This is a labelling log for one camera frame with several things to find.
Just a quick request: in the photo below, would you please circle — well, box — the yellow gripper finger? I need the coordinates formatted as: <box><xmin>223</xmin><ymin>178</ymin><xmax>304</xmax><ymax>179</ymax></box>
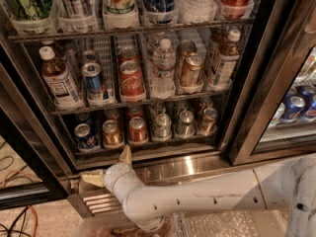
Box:
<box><xmin>80</xmin><ymin>170</ymin><xmax>105</xmax><ymax>188</ymax></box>
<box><xmin>118</xmin><ymin>144</ymin><xmax>132</xmax><ymax>165</ymax></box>

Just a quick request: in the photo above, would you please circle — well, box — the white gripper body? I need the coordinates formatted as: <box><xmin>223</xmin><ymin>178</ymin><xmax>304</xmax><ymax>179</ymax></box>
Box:
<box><xmin>103</xmin><ymin>162</ymin><xmax>144</xmax><ymax>202</ymax></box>

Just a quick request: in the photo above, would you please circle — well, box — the orange soda can front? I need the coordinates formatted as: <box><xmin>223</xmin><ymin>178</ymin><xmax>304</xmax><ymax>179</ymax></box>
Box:
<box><xmin>102</xmin><ymin>119</ymin><xmax>122</xmax><ymax>146</ymax></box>

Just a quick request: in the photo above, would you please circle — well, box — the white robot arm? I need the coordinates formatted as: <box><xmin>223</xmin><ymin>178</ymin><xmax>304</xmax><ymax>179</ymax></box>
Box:
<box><xmin>81</xmin><ymin>147</ymin><xmax>316</xmax><ymax>237</ymax></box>

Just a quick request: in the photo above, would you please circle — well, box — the metal fridge vent grille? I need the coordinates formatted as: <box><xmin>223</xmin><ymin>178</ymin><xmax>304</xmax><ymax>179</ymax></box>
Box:
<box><xmin>67</xmin><ymin>152</ymin><xmax>297</xmax><ymax>219</ymax></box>

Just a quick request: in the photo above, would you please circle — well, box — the red soda can bottom front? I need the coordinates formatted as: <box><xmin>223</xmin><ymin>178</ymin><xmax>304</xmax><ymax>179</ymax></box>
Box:
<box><xmin>128</xmin><ymin>117</ymin><xmax>147</xmax><ymax>142</ymax></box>

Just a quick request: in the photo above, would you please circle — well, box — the blue pepsi can bottom front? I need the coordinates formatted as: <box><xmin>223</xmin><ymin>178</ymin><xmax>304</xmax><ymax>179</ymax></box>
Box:
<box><xmin>74</xmin><ymin>123</ymin><xmax>99</xmax><ymax>149</ymax></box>

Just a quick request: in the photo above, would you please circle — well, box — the silver green can bottom front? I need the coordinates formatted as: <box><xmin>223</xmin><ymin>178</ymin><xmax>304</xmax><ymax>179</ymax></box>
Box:
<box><xmin>153</xmin><ymin>114</ymin><xmax>171</xmax><ymax>139</ymax></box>

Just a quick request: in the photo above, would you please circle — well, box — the fridge door left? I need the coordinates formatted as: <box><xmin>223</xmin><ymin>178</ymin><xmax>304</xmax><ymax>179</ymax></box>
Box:
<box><xmin>0</xmin><ymin>38</ymin><xmax>69</xmax><ymax>209</ymax></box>

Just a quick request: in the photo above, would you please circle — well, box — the red coca-cola can front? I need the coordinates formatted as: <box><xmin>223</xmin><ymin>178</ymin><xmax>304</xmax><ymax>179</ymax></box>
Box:
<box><xmin>118</xmin><ymin>61</ymin><xmax>144</xmax><ymax>97</ymax></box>

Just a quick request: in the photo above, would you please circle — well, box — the red coca-cola can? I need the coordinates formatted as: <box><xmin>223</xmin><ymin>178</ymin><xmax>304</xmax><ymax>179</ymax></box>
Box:
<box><xmin>118</xmin><ymin>61</ymin><xmax>144</xmax><ymax>97</ymax></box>
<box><xmin>118</xmin><ymin>46</ymin><xmax>140</xmax><ymax>64</ymax></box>

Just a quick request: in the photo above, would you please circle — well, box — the gold can bottom right front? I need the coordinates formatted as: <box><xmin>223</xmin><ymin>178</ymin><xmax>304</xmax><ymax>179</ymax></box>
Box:
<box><xmin>197</xmin><ymin>108</ymin><xmax>218</xmax><ymax>133</ymax></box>

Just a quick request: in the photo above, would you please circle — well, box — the blue can middle shelf front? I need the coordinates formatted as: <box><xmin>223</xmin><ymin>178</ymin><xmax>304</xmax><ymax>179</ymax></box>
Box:
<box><xmin>81</xmin><ymin>62</ymin><xmax>109</xmax><ymax>101</ymax></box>

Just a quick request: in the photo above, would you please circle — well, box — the blue can shelf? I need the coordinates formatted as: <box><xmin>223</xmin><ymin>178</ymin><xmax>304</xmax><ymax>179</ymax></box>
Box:
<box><xmin>80</xmin><ymin>49</ymin><xmax>100</xmax><ymax>65</ymax></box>
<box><xmin>81</xmin><ymin>62</ymin><xmax>109</xmax><ymax>101</ymax></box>

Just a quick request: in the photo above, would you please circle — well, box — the red coca-cola can rear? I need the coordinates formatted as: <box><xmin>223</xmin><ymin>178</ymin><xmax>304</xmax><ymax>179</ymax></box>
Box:
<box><xmin>118</xmin><ymin>46</ymin><xmax>140</xmax><ymax>64</ymax></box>

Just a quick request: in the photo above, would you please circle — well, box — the gold can middle shelf front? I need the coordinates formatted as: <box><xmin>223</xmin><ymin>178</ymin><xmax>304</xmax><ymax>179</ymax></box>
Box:
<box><xmin>180</xmin><ymin>53</ymin><xmax>203</xmax><ymax>87</ymax></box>

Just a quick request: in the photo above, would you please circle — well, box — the gold can shelf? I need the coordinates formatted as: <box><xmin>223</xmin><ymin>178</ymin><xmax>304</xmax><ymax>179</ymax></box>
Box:
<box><xmin>180</xmin><ymin>53</ymin><xmax>203</xmax><ymax>87</ymax></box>
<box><xmin>176</xmin><ymin>39</ymin><xmax>197</xmax><ymax>76</ymax></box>

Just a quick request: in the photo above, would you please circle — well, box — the blue can middle shelf rear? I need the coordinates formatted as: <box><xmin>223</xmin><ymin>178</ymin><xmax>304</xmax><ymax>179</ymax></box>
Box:
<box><xmin>80</xmin><ymin>49</ymin><xmax>100</xmax><ymax>65</ymax></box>

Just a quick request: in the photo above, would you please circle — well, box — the gold can middle shelf rear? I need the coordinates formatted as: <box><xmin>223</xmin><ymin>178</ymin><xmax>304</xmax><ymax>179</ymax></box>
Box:
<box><xmin>176</xmin><ymin>39</ymin><xmax>197</xmax><ymax>76</ymax></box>

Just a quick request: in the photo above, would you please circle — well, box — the pepsi can compartment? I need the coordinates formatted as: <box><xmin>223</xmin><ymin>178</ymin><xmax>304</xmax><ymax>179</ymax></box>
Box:
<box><xmin>281</xmin><ymin>96</ymin><xmax>305</xmax><ymax>122</ymax></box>
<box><xmin>298</xmin><ymin>85</ymin><xmax>316</xmax><ymax>121</ymax></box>

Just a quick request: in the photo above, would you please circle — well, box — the pepsi can right compartment rear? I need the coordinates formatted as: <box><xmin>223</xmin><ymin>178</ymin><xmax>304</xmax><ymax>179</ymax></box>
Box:
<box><xmin>298</xmin><ymin>85</ymin><xmax>316</xmax><ymax>121</ymax></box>

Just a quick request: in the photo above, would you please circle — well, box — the clear plastic bin left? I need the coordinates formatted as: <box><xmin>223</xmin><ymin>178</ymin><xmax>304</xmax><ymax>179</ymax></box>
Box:
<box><xmin>73</xmin><ymin>213</ymin><xmax>185</xmax><ymax>237</ymax></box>

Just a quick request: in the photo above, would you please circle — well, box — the clear plastic bin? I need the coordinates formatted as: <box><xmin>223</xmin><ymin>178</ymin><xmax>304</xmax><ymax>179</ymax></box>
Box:
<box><xmin>73</xmin><ymin>213</ymin><xmax>185</xmax><ymax>237</ymax></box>
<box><xmin>179</xmin><ymin>210</ymin><xmax>286</xmax><ymax>237</ymax></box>

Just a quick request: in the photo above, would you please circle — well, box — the bubble wrap sheet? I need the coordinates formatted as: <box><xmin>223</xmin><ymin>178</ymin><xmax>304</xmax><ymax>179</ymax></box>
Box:
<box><xmin>184</xmin><ymin>211</ymin><xmax>259</xmax><ymax>237</ymax></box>

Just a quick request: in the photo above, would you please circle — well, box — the clear plastic bin right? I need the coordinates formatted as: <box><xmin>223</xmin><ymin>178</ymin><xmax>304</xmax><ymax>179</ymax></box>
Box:
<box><xmin>179</xmin><ymin>210</ymin><xmax>286</xmax><ymax>237</ymax></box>

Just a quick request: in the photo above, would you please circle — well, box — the clear water bottle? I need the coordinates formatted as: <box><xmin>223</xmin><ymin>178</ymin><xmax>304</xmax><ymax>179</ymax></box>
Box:
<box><xmin>152</xmin><ymin>39</ymin><xmax>176</xmax><ymax>98</ymax></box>

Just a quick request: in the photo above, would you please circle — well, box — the iced tea bottle left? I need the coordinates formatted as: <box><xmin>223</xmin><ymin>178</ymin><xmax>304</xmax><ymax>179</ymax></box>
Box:
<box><xmin>39</xmin><ymin>46</ymin><xmax>80</xmax><ymax>111</ymax></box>

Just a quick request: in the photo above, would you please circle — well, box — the iced tea bottle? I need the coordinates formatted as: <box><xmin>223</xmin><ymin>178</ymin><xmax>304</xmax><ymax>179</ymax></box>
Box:
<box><xmin>39</xmin><ymin>46</ymin><xmax>80</xmax><ymax>111</ymax></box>
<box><xmin>209</xmin><ymin>29</ymin><xmax>241</xmax><ymax>86</ymax></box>

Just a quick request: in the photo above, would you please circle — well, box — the iced tea bottle right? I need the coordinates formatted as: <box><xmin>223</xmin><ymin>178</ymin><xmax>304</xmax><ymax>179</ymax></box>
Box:
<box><xmin>209</xmin><ymin>29</ymin><xmax>241</xmax><ymax>86</ymax></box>

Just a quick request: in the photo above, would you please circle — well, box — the green bottle top left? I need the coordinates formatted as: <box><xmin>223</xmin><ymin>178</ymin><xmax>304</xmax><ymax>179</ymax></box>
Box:
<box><xmin>5</xmin><ymin>0</ymin><xmax>52</xmax><ymax>21</ymax></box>

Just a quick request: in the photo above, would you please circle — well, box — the orange cable on floor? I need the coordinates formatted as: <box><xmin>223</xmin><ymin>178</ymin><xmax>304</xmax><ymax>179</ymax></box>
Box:
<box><xmin>0</xmin><ymin>169</ymin><xmax>41</xmax><ymax>237</ymax></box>

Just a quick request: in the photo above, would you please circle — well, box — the black cable on floor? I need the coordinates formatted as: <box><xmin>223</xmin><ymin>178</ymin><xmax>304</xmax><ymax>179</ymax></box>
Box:
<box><xmin>0</xmin><ymin>138</ymin><xmax>33</xmax><ymax>237</ymax></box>

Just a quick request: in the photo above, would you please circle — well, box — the fridge door frame right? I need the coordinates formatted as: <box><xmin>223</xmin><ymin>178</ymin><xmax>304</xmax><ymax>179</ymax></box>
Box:
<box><xmin>220</xmin><ymin>0</ymin><xmax>316</xmax><ymax>166</ymax></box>

